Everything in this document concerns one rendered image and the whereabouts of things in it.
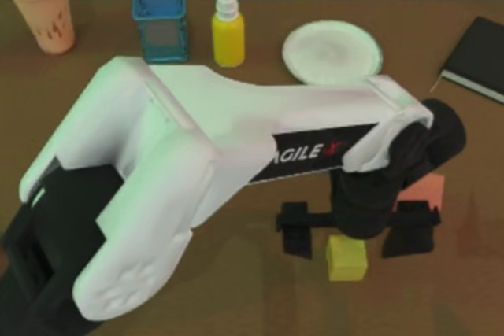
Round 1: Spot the pink block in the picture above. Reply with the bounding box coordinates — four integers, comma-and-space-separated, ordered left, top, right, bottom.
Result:
396, 173, 447, 211

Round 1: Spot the yellow cube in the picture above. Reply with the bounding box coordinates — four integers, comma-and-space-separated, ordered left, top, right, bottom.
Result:
325, 234, 369, 283

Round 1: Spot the white plate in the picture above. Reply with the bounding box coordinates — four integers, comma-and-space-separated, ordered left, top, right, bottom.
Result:
281, 20, 384, 86

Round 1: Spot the black notebook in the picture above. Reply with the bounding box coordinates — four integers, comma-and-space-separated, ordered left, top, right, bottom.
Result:
430, 16, 504, 105

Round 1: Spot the yellow squeeze bottle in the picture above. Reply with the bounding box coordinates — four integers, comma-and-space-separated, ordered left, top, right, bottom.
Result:
210, 0, 246, 68

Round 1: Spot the blue mesh pen holder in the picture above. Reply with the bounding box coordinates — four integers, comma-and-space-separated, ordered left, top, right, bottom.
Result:
131, 0, 189, 65

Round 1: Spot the orange paper cup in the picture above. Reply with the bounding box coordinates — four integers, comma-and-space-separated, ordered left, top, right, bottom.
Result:
0, 0, 76, 56

